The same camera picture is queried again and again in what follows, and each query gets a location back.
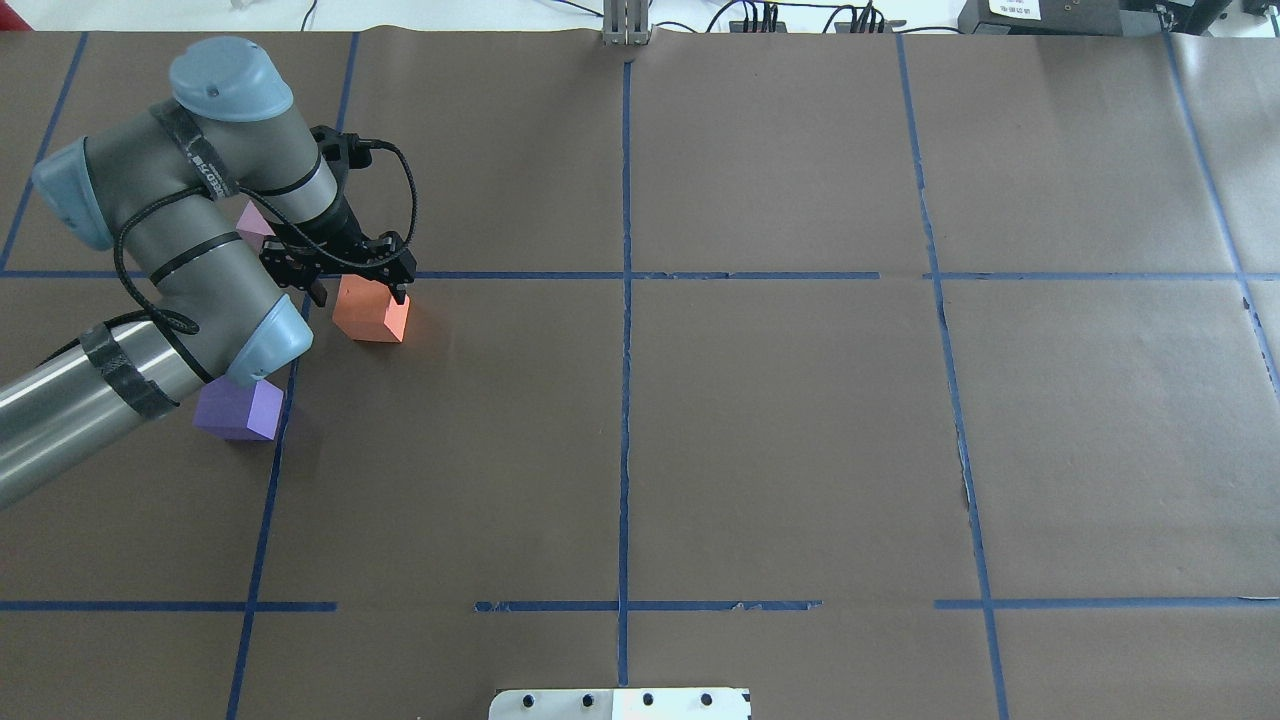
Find orange foam cube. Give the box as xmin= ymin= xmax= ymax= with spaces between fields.
xmin=332 ymin=275 xmax=411 ymax=343

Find black camera cable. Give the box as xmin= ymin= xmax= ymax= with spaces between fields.
xmin=40 ymin=138 xmax=419 ymax=386

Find dark purple foam cube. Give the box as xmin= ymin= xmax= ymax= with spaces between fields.
xmin=193 ymin=377 xmax=285 ymax=442

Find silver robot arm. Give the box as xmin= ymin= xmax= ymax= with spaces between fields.
xmin=3 ymin=36 xmax=417 ymax=507

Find aluminium frame post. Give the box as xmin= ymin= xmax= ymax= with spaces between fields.
xmin=602 ymin=0 xmax=653 ymax=47

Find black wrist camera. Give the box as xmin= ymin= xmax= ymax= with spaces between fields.
xmin=310 ymin=126 xmax=372 ymax=193

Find white pedestal column base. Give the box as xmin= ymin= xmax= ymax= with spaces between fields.
xmin=488 ymin=687 xmax=753 ymax=719

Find black computer box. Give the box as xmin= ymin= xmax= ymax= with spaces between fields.
xmin=956 ymin=1 xmax=1174 ymax=37

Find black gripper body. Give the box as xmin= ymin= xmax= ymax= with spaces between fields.
xmin=259 ymin=196 xmax=417 ymax=288

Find light pink foam cube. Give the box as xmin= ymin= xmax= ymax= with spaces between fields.
xmin=236 ymin=201 xmax=275 ymax=254

